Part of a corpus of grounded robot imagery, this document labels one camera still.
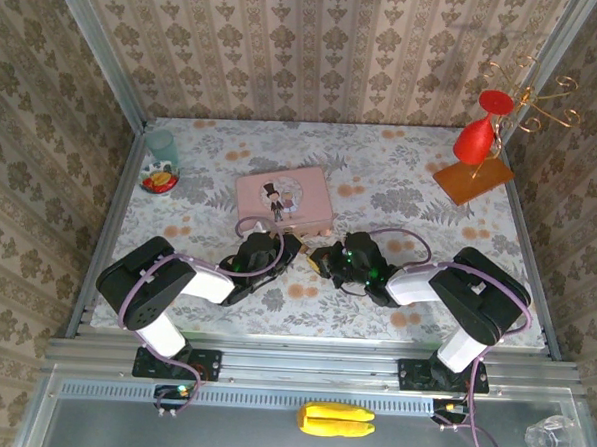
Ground red wine glass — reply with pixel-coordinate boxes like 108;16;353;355
451;88;516;169

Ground pink tin box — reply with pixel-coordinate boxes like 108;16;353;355
231;160;338;239

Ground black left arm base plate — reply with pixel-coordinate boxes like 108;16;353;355
131;344;223;384

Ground gold wire rack wooden base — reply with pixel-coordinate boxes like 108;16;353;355
431;51;586;213

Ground floral tablecloth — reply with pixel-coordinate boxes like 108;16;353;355
92;110;558;354

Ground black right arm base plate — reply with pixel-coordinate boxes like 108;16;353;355
396;357;492;396

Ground clear drinking glass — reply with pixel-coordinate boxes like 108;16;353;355
523;414;590;447

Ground small plate with toy fruit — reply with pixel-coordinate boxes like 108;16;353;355
139;159;183;196

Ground yellow toy bananas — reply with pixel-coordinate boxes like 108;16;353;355
294;401;378;441

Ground aluminium front frame rail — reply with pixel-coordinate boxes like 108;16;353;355
42;322;586;401

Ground green translucent plastic cup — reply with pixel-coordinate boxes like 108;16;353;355
143;127;182;171

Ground aluminium frame post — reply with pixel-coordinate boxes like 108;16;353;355
38;0;155;132
501;0;597;153

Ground grey slotted cable duct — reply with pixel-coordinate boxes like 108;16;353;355
54;379;440;418

